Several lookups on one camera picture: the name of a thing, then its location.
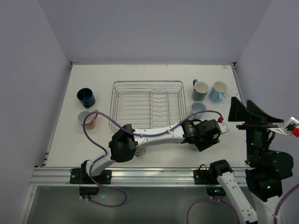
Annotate light blue mug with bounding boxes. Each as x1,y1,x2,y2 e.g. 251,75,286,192
209,81,228,102

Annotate pink dotted mug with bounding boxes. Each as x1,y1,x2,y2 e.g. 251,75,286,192
78,110,98,129

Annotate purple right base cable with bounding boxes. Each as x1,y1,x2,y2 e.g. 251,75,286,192
186,198,241,224

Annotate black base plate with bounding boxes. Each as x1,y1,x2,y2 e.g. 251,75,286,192
69,168,112,184
193,164,219,185

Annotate right controller box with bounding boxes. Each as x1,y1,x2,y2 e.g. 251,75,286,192
206,187,226,199

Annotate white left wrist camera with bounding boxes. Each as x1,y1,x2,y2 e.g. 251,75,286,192
218,122,229,135

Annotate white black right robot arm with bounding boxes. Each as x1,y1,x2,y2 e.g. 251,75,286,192
209,97,299,224

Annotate cream brown cup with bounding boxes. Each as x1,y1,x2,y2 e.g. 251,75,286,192
135,148,146,157

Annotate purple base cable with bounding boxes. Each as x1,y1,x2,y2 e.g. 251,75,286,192
186,198,241,224
80,184,128,208

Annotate dark blue mug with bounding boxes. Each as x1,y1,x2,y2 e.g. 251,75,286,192
77,88,95,108

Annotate left controller box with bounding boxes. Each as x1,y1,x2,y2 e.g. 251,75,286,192
79,187,99,198

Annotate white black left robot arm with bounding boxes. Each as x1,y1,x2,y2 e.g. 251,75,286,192
81,119,229,184

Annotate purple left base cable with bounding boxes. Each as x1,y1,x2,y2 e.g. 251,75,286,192
80,184,128,208

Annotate controller box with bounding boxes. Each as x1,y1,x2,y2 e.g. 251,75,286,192
79,187,99,198
206,187,226,199

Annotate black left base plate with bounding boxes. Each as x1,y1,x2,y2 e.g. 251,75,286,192
69,168,112,184

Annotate aluminium mounting rail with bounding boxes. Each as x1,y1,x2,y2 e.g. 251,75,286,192
29,167,253,187

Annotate mint green cup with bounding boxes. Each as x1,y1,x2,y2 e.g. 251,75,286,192
190,144,198,150

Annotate chrome wire dish rack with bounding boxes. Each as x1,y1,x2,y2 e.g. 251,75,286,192
109,80,187,129

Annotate pale blue grey cup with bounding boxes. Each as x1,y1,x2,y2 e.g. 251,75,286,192
191,101,206,114

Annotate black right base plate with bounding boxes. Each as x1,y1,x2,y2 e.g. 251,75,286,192
193,164,219,185

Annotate dark teal grey mug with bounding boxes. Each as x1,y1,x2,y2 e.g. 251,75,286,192
192,79,209,101

